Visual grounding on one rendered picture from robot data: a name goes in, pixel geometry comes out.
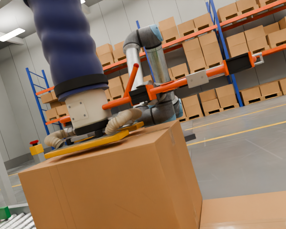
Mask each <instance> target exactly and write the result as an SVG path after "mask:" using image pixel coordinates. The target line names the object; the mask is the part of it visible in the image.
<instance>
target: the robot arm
mask: <svg viewBox="0 0 286 229"><path fill-rule="evenodd" d="M162 41H163V38H162V35H161V33H160V30H159V28H158V26H157V25H156V24H153V25H149V26H146V27H143V28H140V29H137V30H134V31H132V32H131V33H130V34H129V35H128V36H127V38H126V39H125V41H124V43H123V53H124V54H125V55H126V59H127V65H128V75H129V77H130V74H131V71H132V68H133V64H134V63H138V64H139V68H138V71H137V74H136V77H135V80H134V83H133V86H132V89H131V91H132V90H136V89H139V88H142V87H144V86H145V87H146V85H153V87H154V88H156V87H159V86H160V85H161V84H163V83H167V82H170V81H172V80H170V76H169V72H168V67H167V64H166V60H165V56H164V52H163V48H162V43H161V42H162ZM142 47H145V50H146V52H147V55H148V59H149V62H150V65H151V68H152V71H153V75H154V78H155V81H156V82H152V80H148V81H146V82H144V80H143V73H142V67H141V62H140V56H139V53H140V51H141V48H142ZM173 81H174V80H173ZM175 90H177V89H175ZM175 90H171V91H168V92H167V93H166V92H161V93H158V94H156V97H157V99H155V100H148V101H145V102H142V103H140V104H138V105H134V106H133V108H138V109H140V110H141V112H142V115H141V117H140V118H138V119H137V120H135V121H134V122H142V121H143V123H144V125H143V126H142V127H144V128H147V127H151V126H155V125H158V124H163V123H166V122H170V121H174V120H176V118H180V117H182V116H183V109H182V103H181V99H178V97H177V96H175V95H174V91H175ZM142 127H141V128H142Z"/></svg>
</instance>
